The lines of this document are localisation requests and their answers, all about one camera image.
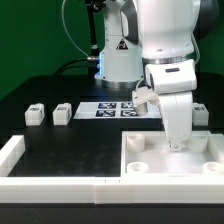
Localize white square tabletop part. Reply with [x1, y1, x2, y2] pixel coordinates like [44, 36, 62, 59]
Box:
[121, 131, 224, 176]

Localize grey thin cable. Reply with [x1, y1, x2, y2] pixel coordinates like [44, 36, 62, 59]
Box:
[60, 0, 91, 58]

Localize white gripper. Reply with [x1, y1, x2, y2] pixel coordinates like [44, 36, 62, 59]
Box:
[145, 59, 197, 151]

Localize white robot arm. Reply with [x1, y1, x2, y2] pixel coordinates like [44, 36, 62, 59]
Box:
[95, 0, 218, 151]

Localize white U-shaped obstacle fence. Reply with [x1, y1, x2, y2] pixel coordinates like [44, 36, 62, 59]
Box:
[0, 135, 224, 204]

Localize white sheet with markers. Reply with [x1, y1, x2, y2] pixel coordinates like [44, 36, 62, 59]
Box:
[73, 101, 162, 120]

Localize black cables at base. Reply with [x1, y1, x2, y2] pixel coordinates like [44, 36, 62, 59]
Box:
[54, 55, 101, 77]

